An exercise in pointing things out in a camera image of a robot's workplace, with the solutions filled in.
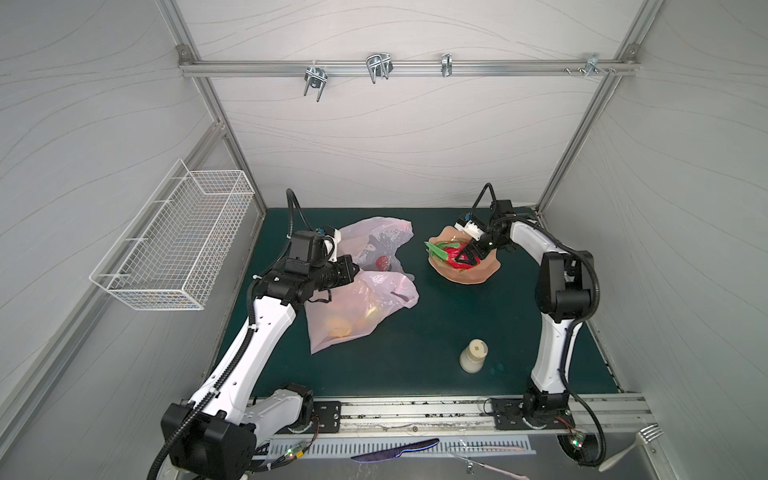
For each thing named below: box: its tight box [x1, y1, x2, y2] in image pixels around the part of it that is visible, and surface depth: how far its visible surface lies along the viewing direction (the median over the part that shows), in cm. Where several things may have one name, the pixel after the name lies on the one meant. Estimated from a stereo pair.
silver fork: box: [598, 423, 665, 472], surface depth 72 cm
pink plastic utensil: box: [450, 452, 530, 480], surface depth 67 cm
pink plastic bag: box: [304, 217, 419, 355], surface depth 84 cm
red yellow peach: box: [376, 255, 389, 271], surface depth 100 cm
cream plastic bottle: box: [460, 338, 489, 374], surface depth 77 cm
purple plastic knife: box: [351, 438, 441, 463], surface depth 70 cm
